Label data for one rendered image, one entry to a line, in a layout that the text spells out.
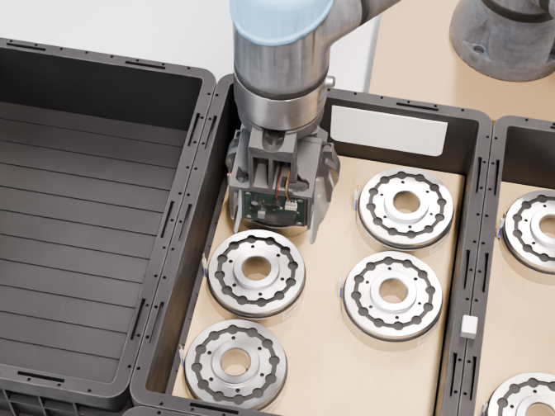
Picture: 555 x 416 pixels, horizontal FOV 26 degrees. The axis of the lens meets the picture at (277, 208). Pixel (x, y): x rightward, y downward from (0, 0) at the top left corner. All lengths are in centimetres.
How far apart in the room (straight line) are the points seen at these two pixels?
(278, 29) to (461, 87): 65
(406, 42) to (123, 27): 40
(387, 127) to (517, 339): 27
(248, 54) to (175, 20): 79
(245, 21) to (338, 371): 48
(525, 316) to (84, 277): 47
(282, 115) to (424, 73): 58
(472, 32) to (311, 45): 63
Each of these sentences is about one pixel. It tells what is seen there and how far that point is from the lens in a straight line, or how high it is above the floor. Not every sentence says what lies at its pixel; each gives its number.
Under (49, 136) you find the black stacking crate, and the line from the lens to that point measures 142.
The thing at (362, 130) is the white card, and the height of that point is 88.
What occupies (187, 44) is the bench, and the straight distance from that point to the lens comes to 165.
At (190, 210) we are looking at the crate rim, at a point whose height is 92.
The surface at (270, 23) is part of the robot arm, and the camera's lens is 86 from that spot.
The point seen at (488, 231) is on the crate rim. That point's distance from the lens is 122.
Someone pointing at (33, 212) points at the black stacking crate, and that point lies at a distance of 136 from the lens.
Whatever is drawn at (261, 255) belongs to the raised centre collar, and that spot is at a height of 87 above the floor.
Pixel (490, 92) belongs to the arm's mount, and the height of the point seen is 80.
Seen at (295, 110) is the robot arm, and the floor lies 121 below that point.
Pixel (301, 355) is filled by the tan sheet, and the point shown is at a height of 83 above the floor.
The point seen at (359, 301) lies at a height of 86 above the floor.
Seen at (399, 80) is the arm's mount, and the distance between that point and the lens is 148.
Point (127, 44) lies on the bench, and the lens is 166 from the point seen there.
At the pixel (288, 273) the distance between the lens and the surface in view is 125.
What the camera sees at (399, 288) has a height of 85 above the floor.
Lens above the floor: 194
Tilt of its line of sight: 57 degrees down
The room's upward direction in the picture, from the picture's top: straight up
